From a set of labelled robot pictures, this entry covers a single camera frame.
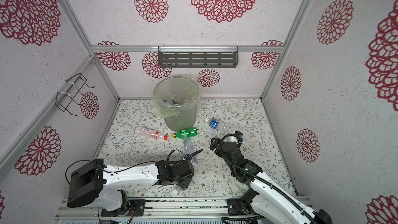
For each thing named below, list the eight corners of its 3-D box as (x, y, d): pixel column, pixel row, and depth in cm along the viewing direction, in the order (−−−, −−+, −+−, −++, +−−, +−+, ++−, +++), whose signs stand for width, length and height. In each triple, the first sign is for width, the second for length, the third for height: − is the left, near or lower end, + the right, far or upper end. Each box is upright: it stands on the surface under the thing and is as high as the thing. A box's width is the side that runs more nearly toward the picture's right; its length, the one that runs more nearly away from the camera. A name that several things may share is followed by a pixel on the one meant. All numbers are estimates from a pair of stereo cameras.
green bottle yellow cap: (173, 143, 98) (172, 139, 94) (172, 136, 101) (171, 132, 97) (198, 137, 101) (198, 132, 97) (195, 130, 104) (195, 125, 100)
